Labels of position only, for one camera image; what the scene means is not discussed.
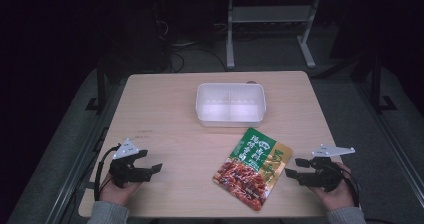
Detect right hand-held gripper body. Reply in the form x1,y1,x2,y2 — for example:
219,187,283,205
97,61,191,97
297,144,356,193

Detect white metal desk frame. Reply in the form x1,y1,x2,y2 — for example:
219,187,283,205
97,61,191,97
225,0,324,70

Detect green and gold food pouch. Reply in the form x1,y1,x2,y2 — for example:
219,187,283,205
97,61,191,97
212,127,294,212

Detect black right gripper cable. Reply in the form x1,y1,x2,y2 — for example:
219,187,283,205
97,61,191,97
339,167,364,208

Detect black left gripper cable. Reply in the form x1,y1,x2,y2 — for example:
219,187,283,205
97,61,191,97
93,144,122,202

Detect person's right hand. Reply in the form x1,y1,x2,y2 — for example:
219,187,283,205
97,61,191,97
308,161,356,212

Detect white plastic container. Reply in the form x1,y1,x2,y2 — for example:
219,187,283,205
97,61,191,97
195,82,267,129

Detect person's left hand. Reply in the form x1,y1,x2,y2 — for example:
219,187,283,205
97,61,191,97
99,173,142,207

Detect black floor cable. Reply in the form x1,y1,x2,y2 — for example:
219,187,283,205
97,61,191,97
168,42,229,74

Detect black metal stand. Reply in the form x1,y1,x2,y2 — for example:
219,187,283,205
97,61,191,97
369,53,398,114
84,67,108,116

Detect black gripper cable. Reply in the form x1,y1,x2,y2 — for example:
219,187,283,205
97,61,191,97
339,167,364,208
93,144,122,202

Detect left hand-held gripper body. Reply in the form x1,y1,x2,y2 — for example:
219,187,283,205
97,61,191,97
108,137,155,189

